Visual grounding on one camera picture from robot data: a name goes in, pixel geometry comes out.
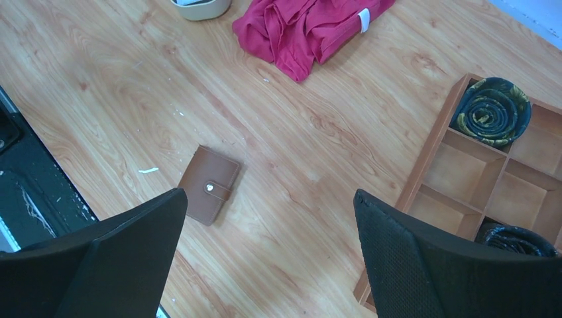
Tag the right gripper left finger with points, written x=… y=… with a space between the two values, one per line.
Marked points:
x=117 y=267

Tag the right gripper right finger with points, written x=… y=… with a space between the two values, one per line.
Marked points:
x=418 y=270

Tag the brown leather card holder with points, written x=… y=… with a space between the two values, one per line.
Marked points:
x=208 y=183

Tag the beige card tray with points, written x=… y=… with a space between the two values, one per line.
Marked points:
x=200 y=10

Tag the brown wooden compartment tray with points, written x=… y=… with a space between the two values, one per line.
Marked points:
x=492 y=156

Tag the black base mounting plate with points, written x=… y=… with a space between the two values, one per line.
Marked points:
x=38 y=200

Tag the crumpled pink cloth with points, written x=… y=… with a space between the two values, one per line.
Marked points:
x=293 y=35

